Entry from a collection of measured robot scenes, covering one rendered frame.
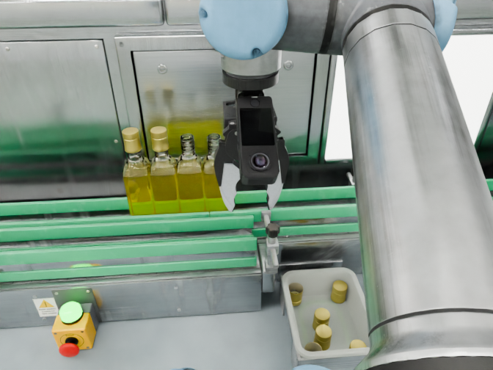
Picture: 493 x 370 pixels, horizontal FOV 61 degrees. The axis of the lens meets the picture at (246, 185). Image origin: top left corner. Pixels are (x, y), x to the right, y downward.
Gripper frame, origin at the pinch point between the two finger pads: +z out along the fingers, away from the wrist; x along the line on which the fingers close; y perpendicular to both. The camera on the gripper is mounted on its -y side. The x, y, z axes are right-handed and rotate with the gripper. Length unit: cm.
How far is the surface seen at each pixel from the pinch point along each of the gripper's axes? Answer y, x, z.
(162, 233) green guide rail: 24.0, 17.9, 24.8
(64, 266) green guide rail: 16.6, 37.8, 26.1
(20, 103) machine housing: 46, 50, 2
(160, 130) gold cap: 29.6, 16.1, 1.7
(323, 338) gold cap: 2.0, -15.4, 36.7
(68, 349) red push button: 5, 37, 38
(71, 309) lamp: 10.4, 36.4, 32.5
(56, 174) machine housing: 46, 47, 22
